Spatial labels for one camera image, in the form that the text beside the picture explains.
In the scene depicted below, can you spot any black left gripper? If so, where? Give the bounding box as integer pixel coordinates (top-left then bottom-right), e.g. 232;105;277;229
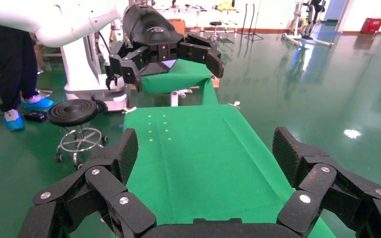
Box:
108;3;225;93

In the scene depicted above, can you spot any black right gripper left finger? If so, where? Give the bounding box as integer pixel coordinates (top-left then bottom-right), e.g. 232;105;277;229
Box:
18;128;157;238

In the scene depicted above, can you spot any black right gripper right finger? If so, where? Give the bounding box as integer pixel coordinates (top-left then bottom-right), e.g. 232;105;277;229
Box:
272;127;381;238

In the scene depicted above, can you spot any plain brown cardboard box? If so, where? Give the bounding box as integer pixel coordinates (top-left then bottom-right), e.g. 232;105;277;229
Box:
169;18;187;36

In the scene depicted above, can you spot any small black box device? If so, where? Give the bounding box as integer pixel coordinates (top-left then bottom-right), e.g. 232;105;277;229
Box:
23;111;49;123

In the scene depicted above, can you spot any long white table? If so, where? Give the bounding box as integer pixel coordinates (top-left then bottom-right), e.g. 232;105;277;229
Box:
153;3;241;34

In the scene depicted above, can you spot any small black stool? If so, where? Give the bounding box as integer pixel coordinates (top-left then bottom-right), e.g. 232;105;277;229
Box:
208;21;224;42

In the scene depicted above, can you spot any yellow object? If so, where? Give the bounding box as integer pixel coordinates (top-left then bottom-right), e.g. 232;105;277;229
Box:
216;0;239;12

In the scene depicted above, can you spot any white robot torso column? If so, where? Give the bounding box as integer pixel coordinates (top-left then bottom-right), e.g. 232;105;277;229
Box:
61;18;127;113

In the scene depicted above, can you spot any black round stool chrome base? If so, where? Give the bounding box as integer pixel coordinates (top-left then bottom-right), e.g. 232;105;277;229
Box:
47;98;109;170

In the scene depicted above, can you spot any black tripod stand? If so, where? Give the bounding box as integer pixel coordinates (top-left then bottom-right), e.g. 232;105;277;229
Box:
237;3;264;42

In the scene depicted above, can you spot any large green table cloth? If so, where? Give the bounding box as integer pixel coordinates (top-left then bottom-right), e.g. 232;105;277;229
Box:
110;104;337;238

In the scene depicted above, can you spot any white equipment stand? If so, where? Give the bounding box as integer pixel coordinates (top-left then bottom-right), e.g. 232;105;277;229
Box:
281;0;334;49

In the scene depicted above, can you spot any person with blue shoe covers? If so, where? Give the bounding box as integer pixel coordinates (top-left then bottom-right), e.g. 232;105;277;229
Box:
0;23;55;132

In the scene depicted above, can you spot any red crate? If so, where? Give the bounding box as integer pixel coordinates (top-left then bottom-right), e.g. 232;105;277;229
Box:
360;17;381;35

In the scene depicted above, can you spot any white table frame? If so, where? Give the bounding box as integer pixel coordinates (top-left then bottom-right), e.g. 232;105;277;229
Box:
170;88;193;108

